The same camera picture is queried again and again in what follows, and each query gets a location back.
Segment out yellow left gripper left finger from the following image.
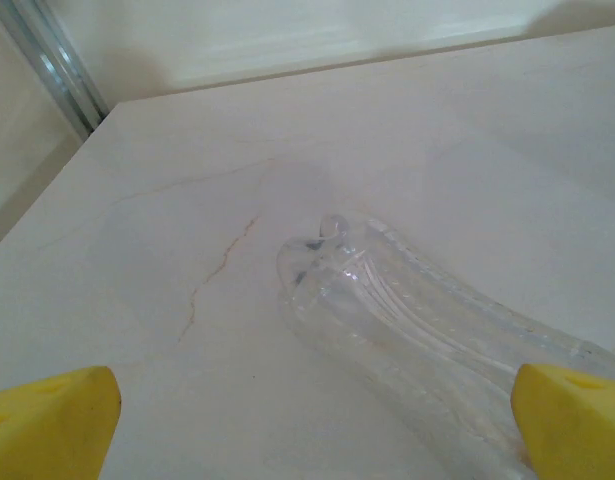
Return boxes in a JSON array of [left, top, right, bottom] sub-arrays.
[[0, 365, 123, 480]]

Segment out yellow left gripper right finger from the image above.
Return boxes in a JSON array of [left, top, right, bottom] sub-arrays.
[[510, 363, 615, 480]]

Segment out clear unlabelled plastic bottle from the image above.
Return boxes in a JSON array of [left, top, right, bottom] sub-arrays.
[[275, 213, 615, 480]]

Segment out aluminium frame post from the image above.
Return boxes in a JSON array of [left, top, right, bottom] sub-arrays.
[[0, 0, 111, 137]]

